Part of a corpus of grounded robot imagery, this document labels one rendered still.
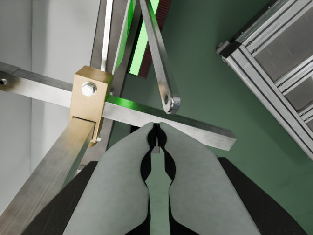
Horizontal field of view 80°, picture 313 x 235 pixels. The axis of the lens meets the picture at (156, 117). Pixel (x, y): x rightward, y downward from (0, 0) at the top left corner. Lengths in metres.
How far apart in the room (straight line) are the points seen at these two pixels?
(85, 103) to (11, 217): 0.17
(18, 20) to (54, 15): 0.07
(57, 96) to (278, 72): 1.00
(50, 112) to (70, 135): 0.34
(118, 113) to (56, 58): 0.29
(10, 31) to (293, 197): 2.25
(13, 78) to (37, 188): 0.19
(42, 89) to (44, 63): 0.24
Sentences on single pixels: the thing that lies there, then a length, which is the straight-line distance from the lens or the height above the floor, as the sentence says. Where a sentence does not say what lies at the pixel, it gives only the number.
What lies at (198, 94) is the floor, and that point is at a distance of 1.24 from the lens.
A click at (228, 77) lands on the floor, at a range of 1.25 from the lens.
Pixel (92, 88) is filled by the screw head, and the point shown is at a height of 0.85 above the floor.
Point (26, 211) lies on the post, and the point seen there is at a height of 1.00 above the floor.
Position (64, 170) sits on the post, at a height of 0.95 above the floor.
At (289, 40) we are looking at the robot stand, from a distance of 1.10.
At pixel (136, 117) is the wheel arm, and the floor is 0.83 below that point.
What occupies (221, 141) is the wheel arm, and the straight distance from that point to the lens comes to 0.37.
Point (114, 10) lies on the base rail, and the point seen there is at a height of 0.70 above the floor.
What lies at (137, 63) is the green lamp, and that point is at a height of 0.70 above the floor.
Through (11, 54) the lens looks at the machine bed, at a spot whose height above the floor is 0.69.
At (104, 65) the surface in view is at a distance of 0.43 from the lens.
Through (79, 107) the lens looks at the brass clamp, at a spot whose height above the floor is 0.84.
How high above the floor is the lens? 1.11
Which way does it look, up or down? 60 degrees down
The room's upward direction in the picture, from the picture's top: 178 degrees clockwise
